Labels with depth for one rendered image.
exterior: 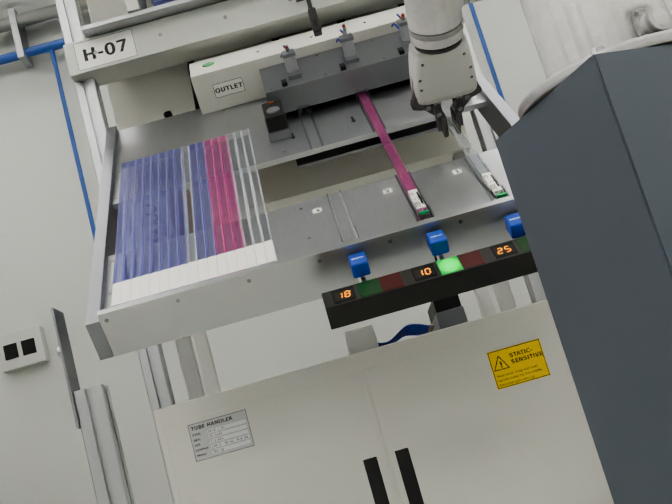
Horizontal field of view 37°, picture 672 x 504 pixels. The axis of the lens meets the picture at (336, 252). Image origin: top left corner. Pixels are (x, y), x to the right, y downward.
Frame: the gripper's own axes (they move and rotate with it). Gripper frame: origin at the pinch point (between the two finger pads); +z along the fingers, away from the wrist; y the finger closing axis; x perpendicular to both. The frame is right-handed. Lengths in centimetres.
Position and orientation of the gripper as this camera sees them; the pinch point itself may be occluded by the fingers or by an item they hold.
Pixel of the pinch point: (449, 121)
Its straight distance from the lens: 167.8
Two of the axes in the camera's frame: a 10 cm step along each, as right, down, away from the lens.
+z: 1.9, 7.4, 6.4
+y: -9.6, 2.7, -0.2
